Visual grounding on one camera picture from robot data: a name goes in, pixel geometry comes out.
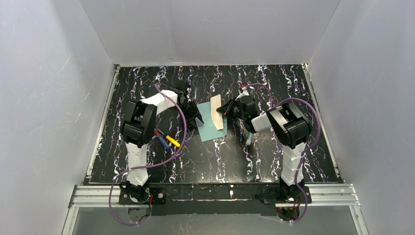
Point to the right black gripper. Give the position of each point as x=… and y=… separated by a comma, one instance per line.
x=232, y=107

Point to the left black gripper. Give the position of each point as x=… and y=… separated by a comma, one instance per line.
x=190, y=105

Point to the beige paper letter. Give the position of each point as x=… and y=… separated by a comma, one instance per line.
x=217, y=117

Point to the teal paper envelope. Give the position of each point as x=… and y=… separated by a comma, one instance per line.
x=207, y=129

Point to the green white marker pen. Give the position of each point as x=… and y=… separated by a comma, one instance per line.
x=249, y=139

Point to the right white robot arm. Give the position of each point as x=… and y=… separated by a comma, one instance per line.
x=292, y=129

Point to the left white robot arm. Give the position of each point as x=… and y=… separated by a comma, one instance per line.
x=139, y=125

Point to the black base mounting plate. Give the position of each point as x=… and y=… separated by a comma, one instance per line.
x=207, y=198

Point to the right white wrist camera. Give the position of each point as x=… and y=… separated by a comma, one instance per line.
x=242, y=93

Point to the yellow handled screwdriver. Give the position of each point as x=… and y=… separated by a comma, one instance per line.
x=173, y=141

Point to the aluminium frame rail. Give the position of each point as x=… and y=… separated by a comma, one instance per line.
x=321, y=195

